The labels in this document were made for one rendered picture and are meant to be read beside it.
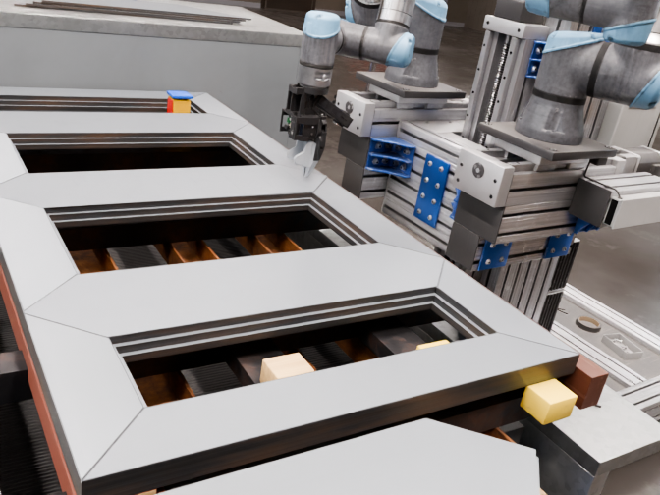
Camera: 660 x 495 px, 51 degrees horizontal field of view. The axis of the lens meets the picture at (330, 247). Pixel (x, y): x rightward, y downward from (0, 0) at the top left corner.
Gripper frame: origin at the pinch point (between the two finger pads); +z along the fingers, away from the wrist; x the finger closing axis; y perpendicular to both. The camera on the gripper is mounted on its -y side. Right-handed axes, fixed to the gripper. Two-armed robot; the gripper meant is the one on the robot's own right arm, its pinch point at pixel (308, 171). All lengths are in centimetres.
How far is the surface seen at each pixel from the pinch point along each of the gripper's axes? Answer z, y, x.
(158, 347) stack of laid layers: 4, 53, 54
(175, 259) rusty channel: 15.8, 33.8, 7.4
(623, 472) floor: 87, -102, 46
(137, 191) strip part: 1.6, 41.1, 3.3
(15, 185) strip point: 2, 63, -3
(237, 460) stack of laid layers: 4, 52, 78
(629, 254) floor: 87, -265, -75
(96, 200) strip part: 2, 50, 7
